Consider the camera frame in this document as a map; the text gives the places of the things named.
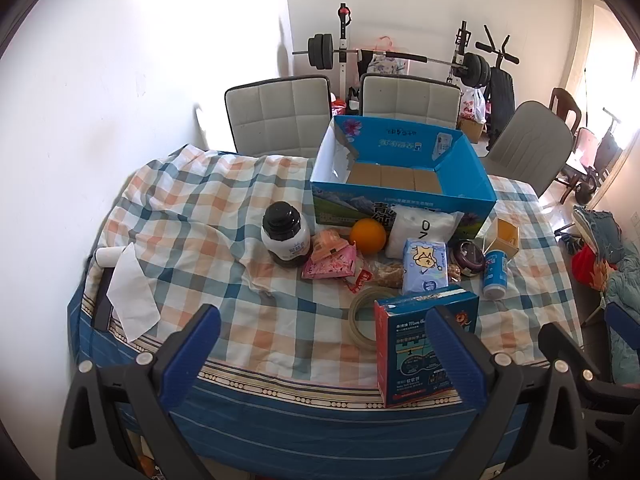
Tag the red cloth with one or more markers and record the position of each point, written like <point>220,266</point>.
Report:
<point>587,267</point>

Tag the white padded bag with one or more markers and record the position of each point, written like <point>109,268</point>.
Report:
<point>425,227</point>

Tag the brown wooden chair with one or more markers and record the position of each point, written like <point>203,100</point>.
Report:
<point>565,107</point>

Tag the dark round tin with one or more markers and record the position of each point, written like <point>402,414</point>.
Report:
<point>467,259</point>

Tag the clear nut snack packet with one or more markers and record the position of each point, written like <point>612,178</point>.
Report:
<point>387,274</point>

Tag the clear tape roll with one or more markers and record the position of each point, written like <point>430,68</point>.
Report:
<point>356,320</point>

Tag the pink stroller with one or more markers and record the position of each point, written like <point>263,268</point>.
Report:
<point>600,150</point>

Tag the grey padded chair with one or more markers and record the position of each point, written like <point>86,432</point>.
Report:
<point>530,145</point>
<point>275,115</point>
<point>410,100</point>

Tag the blue clothes pile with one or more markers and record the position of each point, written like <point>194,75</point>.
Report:
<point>622,280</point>

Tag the blue tissue pack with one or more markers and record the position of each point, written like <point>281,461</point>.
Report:
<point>424,265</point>

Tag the white paper roll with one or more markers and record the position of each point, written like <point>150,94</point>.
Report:
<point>107,256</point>

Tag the orange fruit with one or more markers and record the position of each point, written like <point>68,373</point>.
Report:
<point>367,236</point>

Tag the small brown cardboard box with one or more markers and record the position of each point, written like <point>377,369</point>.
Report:
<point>470,130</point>

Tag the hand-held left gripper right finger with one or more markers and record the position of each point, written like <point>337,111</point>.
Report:
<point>457,355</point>

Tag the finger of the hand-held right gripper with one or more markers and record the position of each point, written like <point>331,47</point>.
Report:
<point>562,342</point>
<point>625,335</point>

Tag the yellow box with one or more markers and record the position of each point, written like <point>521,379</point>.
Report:
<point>506,235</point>

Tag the plaid tablecloth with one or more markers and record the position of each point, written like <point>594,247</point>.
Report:
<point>210,220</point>

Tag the pink floral snack packet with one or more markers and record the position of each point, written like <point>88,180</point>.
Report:
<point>332,267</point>

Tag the white barbell rack post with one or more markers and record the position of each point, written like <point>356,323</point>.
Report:
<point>343,35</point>

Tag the pink clothes hanger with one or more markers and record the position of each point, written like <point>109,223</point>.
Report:
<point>385,42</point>

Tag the black exercise bench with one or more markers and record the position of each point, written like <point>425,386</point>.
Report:
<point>501,95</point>

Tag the black and white rack post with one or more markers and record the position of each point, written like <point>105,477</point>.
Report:
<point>460,50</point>

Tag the black barbell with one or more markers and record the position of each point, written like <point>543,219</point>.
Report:
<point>320,52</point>

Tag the floral cloth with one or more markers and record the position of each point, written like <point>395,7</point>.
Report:
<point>385,64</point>

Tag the blue and white can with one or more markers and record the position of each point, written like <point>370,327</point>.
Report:
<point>495,275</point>

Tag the white and red plastic bag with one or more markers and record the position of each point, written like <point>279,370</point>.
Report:
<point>472,105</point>

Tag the white paper tissue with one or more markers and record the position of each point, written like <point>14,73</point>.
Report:
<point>132,295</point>

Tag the blue cardboard box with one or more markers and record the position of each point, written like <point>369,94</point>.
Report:
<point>400,142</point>

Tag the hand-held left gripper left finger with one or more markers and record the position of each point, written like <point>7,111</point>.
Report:
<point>192,350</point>

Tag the white bottle with black lid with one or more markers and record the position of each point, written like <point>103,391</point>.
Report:
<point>285,237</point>

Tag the blue printed game box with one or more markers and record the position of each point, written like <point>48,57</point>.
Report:
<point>410,340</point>

